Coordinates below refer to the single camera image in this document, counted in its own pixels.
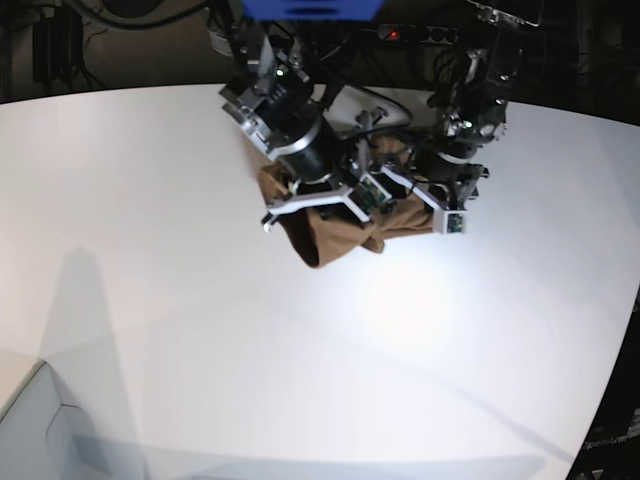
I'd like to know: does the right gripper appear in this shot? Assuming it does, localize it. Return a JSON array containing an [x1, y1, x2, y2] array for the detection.
[[262, 108, 387, 231]]

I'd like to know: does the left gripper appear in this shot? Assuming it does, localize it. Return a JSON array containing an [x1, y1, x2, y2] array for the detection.
[[379, 159, 490, 212]]

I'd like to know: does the brown t-shirt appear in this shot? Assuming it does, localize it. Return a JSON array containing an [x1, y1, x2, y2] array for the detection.
[[257, 133, 441, 270]]

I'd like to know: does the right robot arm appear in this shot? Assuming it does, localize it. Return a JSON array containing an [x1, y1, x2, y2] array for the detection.
[[208, 1, 391, 230]]

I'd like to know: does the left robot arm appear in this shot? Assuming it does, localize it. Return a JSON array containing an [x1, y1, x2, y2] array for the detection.
[[383, 1, 544, 221]]

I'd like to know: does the black power strip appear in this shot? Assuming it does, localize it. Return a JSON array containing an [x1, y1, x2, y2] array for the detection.
[[376, 24, 458, 46]]

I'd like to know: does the blue box overhead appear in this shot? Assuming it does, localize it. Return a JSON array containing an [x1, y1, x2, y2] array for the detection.
[[242, 0, 383, 21]]

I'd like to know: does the black equipment box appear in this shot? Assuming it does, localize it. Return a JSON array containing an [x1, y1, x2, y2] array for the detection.
[[32, 4, 84, 86]]

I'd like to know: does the white bin at corner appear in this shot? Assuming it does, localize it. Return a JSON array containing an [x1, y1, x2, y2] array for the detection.
[[1, 362, 111, 479]]

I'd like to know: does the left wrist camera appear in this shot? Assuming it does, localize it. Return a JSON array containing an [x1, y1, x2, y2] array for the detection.
[[433, 209, 468, 235]]

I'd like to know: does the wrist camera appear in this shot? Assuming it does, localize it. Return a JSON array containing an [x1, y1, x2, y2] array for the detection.
[[348, 176, 392, 223], [433, 209, 468, 235]]

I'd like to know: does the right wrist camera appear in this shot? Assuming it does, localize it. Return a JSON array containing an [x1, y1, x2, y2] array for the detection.
[[348, 176, 392, 223]]

